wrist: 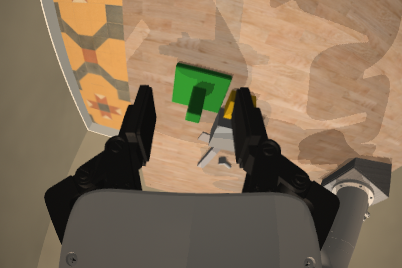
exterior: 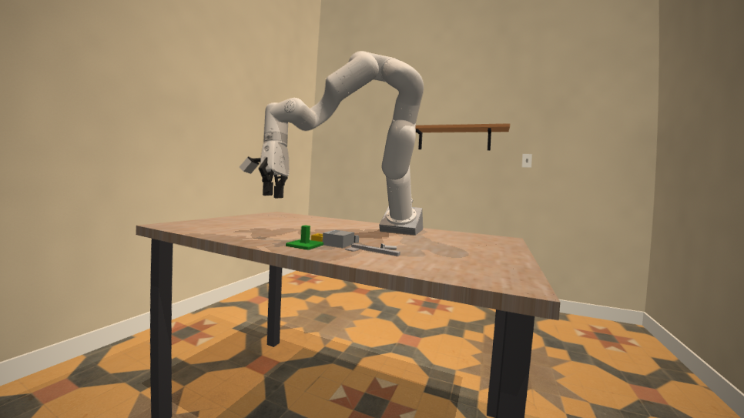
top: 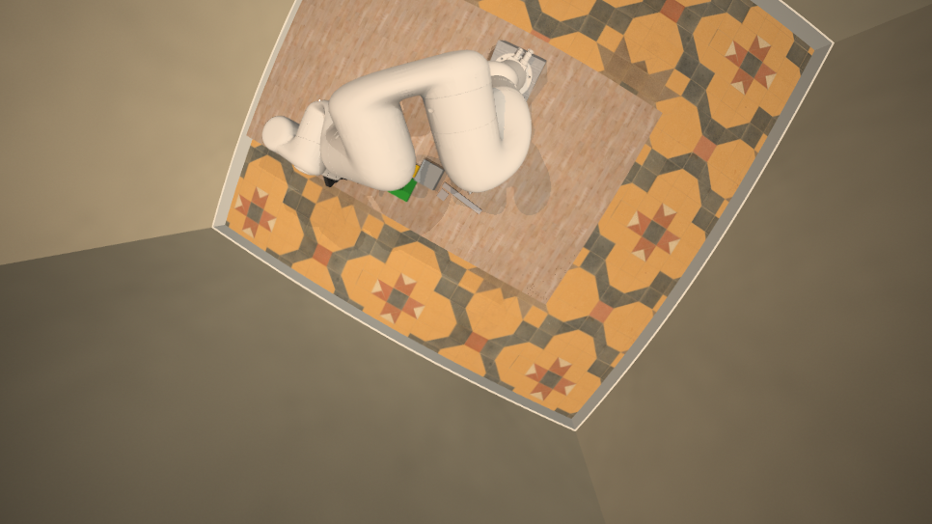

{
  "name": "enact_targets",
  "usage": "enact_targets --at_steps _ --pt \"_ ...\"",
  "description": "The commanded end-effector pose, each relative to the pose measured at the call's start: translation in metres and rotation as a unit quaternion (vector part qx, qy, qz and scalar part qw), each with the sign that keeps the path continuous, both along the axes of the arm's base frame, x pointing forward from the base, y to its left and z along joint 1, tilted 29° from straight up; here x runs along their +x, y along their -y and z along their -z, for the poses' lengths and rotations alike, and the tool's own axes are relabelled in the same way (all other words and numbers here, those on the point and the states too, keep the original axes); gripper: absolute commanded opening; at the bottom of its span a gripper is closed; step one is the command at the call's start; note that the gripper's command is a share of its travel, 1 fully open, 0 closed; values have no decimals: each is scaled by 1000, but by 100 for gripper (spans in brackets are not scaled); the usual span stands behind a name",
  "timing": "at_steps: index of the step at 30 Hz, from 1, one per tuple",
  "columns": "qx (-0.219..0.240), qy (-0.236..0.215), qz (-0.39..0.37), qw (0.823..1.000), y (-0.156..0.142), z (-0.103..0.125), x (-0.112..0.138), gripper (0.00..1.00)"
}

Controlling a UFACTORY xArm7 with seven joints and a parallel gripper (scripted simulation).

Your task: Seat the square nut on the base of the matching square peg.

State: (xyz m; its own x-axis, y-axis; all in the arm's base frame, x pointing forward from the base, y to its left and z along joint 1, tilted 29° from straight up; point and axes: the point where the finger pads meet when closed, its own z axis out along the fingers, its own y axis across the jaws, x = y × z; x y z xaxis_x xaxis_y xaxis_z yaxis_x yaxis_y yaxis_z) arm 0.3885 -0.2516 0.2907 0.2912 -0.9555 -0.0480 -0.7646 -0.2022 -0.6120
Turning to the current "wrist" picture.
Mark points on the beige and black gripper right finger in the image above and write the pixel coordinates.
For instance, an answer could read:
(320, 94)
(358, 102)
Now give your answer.
(273, 172)

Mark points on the grey flat bar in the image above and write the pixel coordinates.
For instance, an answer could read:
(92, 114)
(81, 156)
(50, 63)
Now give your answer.
(207, 157)

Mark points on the yellow square nut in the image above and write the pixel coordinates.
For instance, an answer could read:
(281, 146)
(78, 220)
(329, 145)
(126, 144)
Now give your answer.
(230, 103)

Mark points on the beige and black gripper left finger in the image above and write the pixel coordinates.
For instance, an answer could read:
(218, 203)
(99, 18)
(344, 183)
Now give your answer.
(121, 160)

